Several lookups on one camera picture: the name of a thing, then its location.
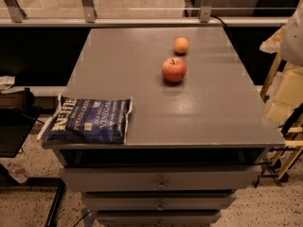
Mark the grey drawer cabinet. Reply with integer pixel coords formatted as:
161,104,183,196
47,27,283,227

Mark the red apple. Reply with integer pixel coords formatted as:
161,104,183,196
161,57,187,83

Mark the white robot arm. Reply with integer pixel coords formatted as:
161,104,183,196
280,6,303,66

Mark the black floor frame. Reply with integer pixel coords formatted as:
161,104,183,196
0,165,65,227

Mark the orange fruit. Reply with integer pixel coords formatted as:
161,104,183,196
173,37,189,54

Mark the metal railing with glass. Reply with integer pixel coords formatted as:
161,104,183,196
0,0,301,24

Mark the blue chip bag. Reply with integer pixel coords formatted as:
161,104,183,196
37,94,133,144

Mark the black side table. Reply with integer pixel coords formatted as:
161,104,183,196
0,88,42,158

